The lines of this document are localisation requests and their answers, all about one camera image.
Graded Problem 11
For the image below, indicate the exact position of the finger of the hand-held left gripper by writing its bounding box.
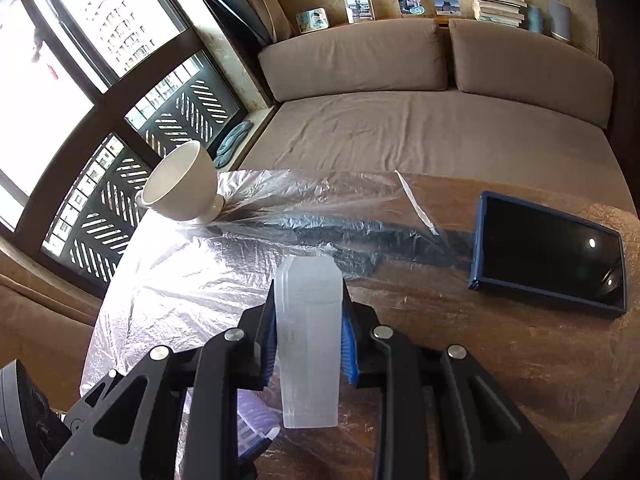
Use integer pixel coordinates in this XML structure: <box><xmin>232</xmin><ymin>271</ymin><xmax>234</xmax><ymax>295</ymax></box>
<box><xmin>64</xmin><ymin>369</ymin><xmax>126</xmax><ymax>433</ymax></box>

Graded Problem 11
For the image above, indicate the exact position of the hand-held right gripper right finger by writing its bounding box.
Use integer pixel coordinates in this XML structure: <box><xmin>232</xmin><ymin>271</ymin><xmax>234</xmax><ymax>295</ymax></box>
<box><xmin>340</xmin><ymin>285</ymin><xmax>571</xmax><ymax>480</ymax></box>

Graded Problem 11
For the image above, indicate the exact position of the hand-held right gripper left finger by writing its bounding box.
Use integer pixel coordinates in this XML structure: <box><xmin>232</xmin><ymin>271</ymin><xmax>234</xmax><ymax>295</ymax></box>
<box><xmin>42</xmin><ymin>280</ymin><xmax>278</xmax><ymax>480</ymax></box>

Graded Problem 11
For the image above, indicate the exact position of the translucent white plastic container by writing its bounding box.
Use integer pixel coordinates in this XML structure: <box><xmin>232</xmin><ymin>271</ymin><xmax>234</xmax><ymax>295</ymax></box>
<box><xmin>274</xmin><ymin>254</ymin><xmax>346</xmax><ymax>429</ymax></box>

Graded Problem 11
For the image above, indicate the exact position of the white ceramic cup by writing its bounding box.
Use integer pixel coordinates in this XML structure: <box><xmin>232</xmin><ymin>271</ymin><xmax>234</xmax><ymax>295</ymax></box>
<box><xmin>136</xmin><ymin>140</ymin><xmax>226</xmax><ymax>225</ymax></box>

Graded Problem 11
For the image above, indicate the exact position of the teal padded cloth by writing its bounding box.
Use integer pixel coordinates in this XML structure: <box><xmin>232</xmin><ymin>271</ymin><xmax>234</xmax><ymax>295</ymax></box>
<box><xmin>214</xmin><ymin>119</ymin><xmax>256</xmax><ymax>170</ymax></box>

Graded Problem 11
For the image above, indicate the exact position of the tablet in blue case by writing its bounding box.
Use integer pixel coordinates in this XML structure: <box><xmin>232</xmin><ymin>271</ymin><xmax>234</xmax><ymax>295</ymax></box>
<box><xmin>468</xmin><ymin>190</ymin><xmax>628</xmax><ymax>318</ymax></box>

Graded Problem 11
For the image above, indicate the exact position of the brown sofa seat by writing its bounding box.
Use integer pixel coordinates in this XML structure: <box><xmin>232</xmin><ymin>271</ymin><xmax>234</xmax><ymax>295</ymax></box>
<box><xmin>239</xmin><ymin>91</ymin><xmax>633</xmax><ymax>213</ymax></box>

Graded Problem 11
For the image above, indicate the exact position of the brown sofa back cushion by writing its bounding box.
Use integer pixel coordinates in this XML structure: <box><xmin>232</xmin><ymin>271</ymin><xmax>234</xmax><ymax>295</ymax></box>
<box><xmin>257</xmin><ymin>19</ymin><xmax>449</xmax><ymax>106</ymax></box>
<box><xmin>448</xmin><ymin>19</ymin><xmax>616</xmax><ymax>130</ymax></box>

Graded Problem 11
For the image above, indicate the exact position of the beige curtain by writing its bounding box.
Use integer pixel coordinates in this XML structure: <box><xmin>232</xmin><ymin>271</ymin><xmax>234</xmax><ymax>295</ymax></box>
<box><xmin>180</xmin><ymin>0</ymin><xmax>293</xmax><ymax>48</ymax></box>

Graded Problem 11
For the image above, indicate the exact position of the stack of books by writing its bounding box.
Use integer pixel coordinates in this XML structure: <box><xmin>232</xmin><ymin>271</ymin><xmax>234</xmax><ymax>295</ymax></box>
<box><xmin>467</xmin><ymin>0</ymin><xmax>528</xmax><ymax>28</ymax></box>

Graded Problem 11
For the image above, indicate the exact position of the grey speaker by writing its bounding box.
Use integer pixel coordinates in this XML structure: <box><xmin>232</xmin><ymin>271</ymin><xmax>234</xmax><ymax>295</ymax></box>
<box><xmin>546</xmin><ymin>0</ymin><xmax>572</xmax><ymax>42</ymax></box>

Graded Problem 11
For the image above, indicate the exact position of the window with dark frame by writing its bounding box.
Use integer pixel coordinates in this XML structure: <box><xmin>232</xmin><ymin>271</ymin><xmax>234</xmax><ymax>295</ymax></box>
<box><xmin>0</xmin><ymin>0</ymin><xmax>251</xmax><ymax>301</ymax></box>

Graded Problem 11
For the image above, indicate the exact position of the wide photo frame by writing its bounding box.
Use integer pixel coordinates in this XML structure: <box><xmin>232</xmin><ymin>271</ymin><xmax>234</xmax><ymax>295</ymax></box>
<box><xmin>295</xmin><ymin>7</ymin><xmax>331</xmax><ymax>35</ymax></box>

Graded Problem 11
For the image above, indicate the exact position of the tall photo frame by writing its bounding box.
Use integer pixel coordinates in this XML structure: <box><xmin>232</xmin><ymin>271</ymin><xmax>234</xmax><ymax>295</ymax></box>
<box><xmin>343</xmin><ymin>0</ymin><xmax>375</xmax><ymax>25</ymax></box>

